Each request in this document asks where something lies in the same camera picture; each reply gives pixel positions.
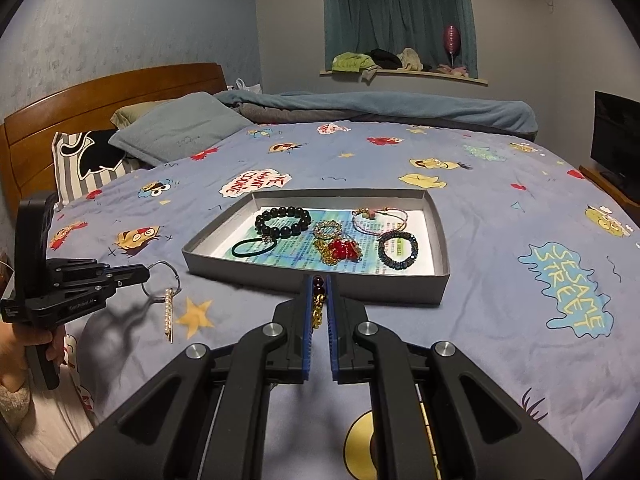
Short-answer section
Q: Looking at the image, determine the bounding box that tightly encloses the teal curtain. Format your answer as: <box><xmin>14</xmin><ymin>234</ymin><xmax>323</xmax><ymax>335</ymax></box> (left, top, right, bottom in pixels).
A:
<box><xmin>320</xmin><ymin>0</ymin><xmax>478</xmax><ymax>78</ymax></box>

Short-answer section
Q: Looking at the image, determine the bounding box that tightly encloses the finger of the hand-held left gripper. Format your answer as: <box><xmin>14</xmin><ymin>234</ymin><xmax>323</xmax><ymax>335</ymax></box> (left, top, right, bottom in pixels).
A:
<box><xmin>47</xmin><ymin>258</ymin><xmax>151</xmax><ymax>281</ymax></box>
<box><xmin>60</xmin><ymin>274</ymin><xmax>151</xmax><ymax>302</ymax></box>

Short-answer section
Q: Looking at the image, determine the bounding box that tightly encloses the pearl hair clip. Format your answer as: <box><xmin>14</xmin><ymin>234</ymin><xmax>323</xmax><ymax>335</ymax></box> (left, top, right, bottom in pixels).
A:
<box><xmin>162</xmin><ymin>287</ymin><xmax>176</xmax><ymax>345</ymax></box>

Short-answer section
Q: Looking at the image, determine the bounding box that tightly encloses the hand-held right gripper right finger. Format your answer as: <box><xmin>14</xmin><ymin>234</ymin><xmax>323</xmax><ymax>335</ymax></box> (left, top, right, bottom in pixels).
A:
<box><xmin>325</xmin><ymin>275</ymin><xmax>583</xmax><ymax>480</ymax></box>

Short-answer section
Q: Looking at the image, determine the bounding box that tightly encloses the wooden headboard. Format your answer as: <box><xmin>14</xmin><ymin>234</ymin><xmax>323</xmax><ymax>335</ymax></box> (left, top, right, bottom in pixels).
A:
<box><xmin>4</xmin><ymin>62</ymin><xmax>226</xmax><ymax>221</ymax></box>

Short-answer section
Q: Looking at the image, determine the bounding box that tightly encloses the beige cloth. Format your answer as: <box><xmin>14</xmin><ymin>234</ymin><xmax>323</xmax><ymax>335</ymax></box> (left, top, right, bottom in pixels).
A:
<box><xmin>397</xmin><ymin>47</ymin><xmax>426</xmax><ymax>72</ymax></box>

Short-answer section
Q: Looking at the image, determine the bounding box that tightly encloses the grey cardboard box tray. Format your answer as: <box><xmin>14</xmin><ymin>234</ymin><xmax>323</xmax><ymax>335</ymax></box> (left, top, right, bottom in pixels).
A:
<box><xmin>181</xmin><ymin>187</ymin><xmax>452</xmax><ymax>308</ymax></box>

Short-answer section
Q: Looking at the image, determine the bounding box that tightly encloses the pink cord bracelet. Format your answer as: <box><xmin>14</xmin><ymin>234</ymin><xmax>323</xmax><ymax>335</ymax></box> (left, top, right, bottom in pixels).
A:
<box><xmin>351</xmin><ymin>206</ymin><xmax>410</xmax><ymax>236</ymax></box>

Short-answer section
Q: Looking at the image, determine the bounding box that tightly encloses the black bead bracelet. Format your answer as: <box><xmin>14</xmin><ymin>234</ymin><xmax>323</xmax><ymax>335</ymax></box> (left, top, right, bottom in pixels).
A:
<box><xmin>254</xmin><ymin>206</ymin><xmax>312</xmax><ymax>240</ymax></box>

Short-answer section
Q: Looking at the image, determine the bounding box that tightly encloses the wooden television stand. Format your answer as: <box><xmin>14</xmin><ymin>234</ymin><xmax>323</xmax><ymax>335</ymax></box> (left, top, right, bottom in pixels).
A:
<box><xmin>579</xmin><ymin>165</ymin><xmax>640</xmax><ymax>211</ymax></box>

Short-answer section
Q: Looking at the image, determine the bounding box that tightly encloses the striped pillow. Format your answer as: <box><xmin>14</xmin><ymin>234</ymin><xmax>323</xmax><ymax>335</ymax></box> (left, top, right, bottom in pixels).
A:
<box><xmin>51</xmin><ymin>130</ymin><xmax>151</xmax><ymax>206</ymax></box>

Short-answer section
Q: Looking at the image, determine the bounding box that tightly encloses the gold chain bracelet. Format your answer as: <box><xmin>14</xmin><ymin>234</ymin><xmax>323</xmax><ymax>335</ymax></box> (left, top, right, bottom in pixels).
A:
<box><xmin>312</xmin><ymin>220</ymin><xmax>346</xmax><ymax>266</ymax></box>

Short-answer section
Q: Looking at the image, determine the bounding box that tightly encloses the blue-grey pillow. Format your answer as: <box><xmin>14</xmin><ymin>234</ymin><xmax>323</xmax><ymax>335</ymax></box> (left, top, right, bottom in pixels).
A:
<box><xmin>108</xmin><ymin>91</ymin><xmax>256</xmax><ymax>167</ymax></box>

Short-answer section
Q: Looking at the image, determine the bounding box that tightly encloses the window sill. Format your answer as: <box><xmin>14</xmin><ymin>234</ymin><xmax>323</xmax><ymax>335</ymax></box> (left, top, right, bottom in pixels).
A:
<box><xmin>320</xmin><ymin>69</ymin><xmax>488</xmax><ymax>86</ymax></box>

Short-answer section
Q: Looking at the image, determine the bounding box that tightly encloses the pink balloon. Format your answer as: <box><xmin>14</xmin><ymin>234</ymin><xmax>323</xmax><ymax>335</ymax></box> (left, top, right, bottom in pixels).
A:
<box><xmin>443</xmin><ymin>24</ymin><xmax>461</xmax><ymax>67</ymax></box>

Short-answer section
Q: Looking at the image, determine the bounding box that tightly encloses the printed paper sheet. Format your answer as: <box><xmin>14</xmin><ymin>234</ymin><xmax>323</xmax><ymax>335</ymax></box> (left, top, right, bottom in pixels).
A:
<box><xmin>210</xmin><ymin>205</ymin><xmax>436</xmax><ymax>276</ymax></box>

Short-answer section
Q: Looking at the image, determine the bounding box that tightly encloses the dark purple bead bracelet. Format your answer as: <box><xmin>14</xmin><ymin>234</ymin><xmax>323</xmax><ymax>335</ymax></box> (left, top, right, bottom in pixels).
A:
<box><xmin>309</xmin><ymin>275</ymin><xmax>331</xmax><ymax>331</ymax></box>

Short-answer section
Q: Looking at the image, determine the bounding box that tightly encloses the blue duvet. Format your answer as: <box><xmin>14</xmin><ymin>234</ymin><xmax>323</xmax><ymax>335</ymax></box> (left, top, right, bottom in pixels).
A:
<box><xmin>215</xmin><ymin>89</ymin><xmax>538</xmax><ymax>136</ymax></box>

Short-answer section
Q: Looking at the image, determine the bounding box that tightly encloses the blue bead bracelet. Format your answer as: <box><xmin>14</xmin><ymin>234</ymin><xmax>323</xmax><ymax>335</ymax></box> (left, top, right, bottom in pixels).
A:
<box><xmin>377</xmin><ymin>231</ymin><xmax>419</xmax><ymax>269</ymax></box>

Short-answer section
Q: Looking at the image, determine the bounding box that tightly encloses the black hair tie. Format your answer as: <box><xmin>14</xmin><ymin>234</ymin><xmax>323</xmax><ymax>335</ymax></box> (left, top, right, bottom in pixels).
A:
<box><xmin>231</xmin><ymin>236</ymin><xmax>279</xmax><ymax>261</ymax></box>

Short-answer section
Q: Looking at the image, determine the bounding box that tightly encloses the silver ring hoop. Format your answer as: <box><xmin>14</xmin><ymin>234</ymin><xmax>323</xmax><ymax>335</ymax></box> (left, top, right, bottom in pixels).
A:
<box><xmin>141</xmin><ymin>260</ymin><xmax>181</xmax><ymax>303</ymax></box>

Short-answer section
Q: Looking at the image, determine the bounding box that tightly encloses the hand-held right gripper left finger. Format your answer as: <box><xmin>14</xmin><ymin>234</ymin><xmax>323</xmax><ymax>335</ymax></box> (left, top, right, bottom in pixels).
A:
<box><xmin>54</xmin><ymin>275</ymin><xmax>326</xmax><ymax>480</ymax></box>

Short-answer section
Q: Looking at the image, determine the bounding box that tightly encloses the red bead bracelet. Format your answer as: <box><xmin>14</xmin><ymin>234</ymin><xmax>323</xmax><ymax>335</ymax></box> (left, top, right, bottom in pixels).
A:
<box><xmin>320</xmin><ymin>237</ymin><xmax>363</xmax><ymax>263</ymax></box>

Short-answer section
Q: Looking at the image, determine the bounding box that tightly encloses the green cloth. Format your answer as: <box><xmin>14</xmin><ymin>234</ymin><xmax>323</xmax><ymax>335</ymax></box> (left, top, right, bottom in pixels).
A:
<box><xmin>332</xmin><ymin>51</ymin><xmax>378</xmax><ymax>73</ymax></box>

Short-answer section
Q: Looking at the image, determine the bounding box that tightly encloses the black television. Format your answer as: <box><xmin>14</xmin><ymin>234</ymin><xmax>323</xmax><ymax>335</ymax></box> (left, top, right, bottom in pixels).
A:
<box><xmin>590</xmin><ymin>91</ymin><xmax>640</xmax><ymax>193</ymax></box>

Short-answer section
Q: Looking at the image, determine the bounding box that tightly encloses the black cloth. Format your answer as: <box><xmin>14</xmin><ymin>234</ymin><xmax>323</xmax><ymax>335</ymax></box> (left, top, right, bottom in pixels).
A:
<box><xmin>369</xmin><ymin>48</ymin><xmax>403</xmax><ymax>68</ymax></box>

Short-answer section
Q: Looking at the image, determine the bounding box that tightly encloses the person's light clothing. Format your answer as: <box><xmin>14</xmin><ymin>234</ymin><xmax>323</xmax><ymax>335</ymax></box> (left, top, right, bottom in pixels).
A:
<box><xmin>0</xmin><ymin>360</ymin><xmax>96</xmax><ymax>461</ymax></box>

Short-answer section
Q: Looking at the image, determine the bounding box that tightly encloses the person's left hand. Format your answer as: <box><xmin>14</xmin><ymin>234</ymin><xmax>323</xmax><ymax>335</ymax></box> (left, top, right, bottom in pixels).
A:
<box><xmin>0</xmin><ymin>320</ymin><xmax>67</xmax><ymax>378</ymax></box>

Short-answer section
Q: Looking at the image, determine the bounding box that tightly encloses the tan pillow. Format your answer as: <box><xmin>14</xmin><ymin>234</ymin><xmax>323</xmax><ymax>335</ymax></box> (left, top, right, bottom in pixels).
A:
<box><xmin>110</xmin><ymin>100</ymin><xmax>173</xmax><ymax>128</ymax></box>

